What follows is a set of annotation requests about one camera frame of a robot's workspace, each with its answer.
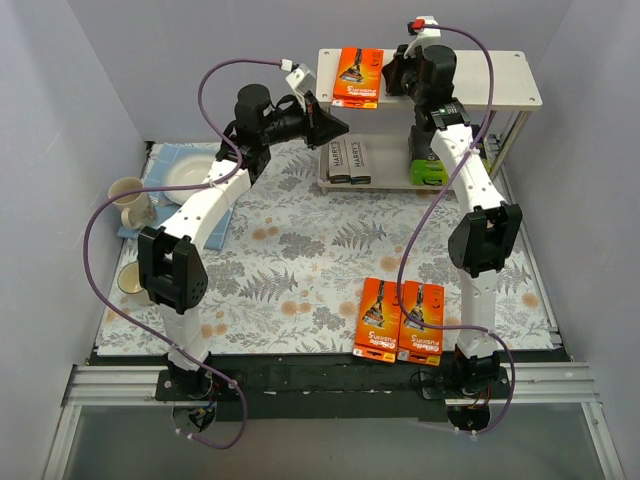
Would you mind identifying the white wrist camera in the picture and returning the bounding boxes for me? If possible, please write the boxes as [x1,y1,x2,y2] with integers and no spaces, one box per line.
[404,16,441,58]
[280,59,316,111]

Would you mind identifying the white ceramic plate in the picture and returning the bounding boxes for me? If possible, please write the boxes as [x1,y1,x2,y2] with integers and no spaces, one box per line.
[163,154,215,205]

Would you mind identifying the cream floral mug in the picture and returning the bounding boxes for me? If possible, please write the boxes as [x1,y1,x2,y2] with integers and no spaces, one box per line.
[108,177,158,230]

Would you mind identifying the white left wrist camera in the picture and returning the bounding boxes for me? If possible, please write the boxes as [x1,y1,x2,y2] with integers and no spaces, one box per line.
[280,59,316,111]

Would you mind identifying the white H razor box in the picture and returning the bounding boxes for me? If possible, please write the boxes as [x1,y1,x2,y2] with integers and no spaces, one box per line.
[345,135,371,185]

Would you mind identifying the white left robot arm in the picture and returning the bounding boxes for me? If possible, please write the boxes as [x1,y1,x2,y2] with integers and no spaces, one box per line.
[138,84,349,400]

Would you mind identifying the black green razor box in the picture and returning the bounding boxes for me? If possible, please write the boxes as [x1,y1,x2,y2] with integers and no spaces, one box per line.
[408,125,448,186]
[478,146,492,173]

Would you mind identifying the aluminium rail frame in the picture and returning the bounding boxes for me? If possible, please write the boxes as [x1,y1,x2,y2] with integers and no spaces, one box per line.
[45,362,623,479]

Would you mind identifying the blue checkered cloth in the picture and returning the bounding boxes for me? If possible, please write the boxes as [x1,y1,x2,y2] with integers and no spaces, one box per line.
[128,143,250,253]

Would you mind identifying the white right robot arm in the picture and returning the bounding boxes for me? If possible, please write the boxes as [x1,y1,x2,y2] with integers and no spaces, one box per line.
[382,44,522,398]

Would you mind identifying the cream mug black handle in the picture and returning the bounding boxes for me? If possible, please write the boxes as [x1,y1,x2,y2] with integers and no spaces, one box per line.
[117,261,153,306]

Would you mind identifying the grey Harry's razor box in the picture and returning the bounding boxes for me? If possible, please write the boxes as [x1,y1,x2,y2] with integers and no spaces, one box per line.
[328,138,351,184]

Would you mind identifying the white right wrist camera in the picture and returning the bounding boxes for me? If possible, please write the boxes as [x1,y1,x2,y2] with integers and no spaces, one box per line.
[404,16,441,58]

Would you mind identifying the orange Gillette razor box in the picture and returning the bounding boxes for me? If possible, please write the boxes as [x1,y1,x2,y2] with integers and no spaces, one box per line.
[397,281,445,367]
[353,277,402,364]
[332,47,384,110]

